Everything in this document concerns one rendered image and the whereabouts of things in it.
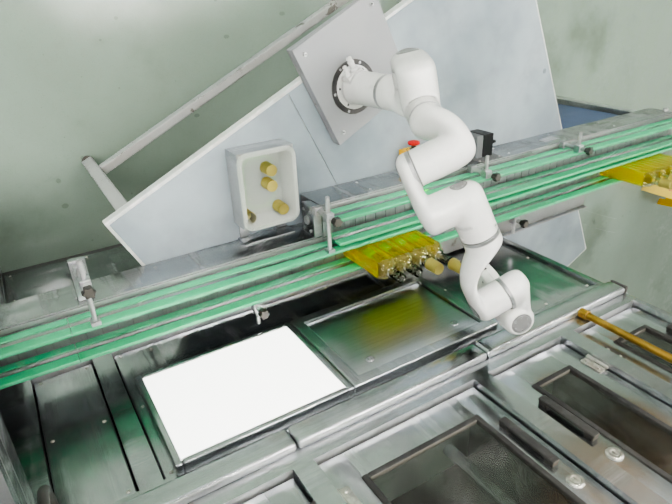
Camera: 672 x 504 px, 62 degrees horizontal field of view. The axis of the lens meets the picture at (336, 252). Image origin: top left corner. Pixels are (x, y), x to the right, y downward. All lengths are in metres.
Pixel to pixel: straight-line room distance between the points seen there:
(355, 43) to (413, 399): 1.00
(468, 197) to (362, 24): 0.73
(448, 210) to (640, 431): 0.65
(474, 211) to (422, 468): 0.54
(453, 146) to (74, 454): 1.05
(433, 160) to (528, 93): 1.11
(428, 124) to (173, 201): 0.72
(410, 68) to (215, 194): 0.64
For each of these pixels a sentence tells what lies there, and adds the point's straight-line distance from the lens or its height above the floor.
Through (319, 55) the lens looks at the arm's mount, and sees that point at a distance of 1.64.
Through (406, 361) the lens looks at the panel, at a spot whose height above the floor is 1.31.
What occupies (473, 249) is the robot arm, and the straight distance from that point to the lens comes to 1.23.
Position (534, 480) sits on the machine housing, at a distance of 1.27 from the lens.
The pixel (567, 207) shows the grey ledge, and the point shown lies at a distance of 2.45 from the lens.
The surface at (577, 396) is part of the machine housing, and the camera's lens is 1.49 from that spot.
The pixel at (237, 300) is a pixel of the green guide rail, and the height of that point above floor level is 0.93.
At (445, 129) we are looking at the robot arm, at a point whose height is 1.32.
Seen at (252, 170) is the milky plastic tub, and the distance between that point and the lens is 1.61.
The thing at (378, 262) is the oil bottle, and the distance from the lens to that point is 1.56.
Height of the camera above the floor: 2.20
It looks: 51 degrees down
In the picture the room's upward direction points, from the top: 125 degrees clockwise
